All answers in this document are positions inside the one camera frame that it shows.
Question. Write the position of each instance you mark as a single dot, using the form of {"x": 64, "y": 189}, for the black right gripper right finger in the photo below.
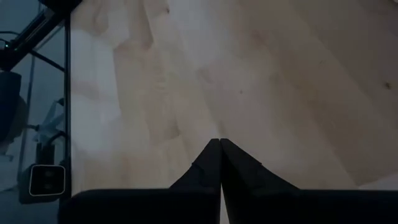
{"x": 295, "y": 207}

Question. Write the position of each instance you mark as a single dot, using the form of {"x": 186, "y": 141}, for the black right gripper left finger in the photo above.
{"x": 155, "y": 207}

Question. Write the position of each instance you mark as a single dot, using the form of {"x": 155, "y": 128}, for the black aluminium table frame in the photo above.
{"x": 67, "y": 93}

